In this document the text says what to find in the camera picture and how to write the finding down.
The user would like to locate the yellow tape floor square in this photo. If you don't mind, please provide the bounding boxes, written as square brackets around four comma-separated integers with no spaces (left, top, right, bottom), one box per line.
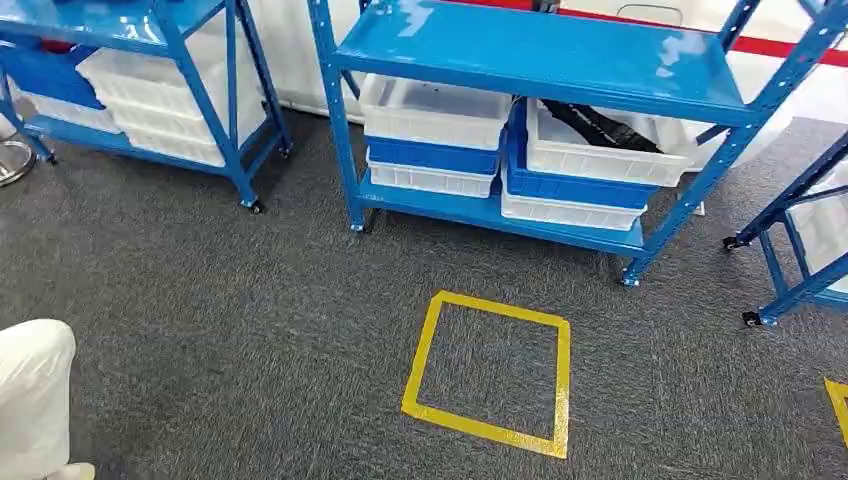
[400,290,572,460]

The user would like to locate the black plastic trim part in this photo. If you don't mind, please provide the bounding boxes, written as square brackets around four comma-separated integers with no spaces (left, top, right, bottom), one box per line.
[539,99,666,155]

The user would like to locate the blue metal shelf rack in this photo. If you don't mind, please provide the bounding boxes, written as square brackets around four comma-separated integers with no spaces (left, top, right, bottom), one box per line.
[305,0,848,288]
[0,0,294,215]
[722,129,848,329]

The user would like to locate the chrome round base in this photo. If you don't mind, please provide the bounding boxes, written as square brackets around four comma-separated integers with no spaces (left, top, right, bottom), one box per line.
[0,140,38,189]

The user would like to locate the person's leg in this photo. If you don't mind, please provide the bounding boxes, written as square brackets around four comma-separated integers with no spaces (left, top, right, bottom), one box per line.
[0,319,96,480]

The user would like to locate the white car body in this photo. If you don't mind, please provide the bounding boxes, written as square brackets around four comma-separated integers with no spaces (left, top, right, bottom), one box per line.
[248,0,848,174]

